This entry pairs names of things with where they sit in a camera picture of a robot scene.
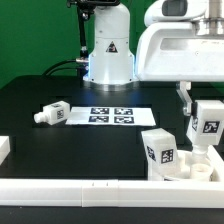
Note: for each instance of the white round stool seat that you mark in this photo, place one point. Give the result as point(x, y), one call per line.
point(190, 170)

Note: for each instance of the white block left edge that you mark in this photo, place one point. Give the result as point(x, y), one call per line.
point(4, 148)

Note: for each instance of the white obstacle fence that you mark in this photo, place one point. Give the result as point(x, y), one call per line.
point(117, 193)

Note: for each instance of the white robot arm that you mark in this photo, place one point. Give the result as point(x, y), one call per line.
point(112, 65)

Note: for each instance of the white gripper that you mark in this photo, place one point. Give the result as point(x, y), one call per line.
point(171, 51)

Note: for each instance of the white paper marker sheet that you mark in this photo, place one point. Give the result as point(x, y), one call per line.
point(125, 116)

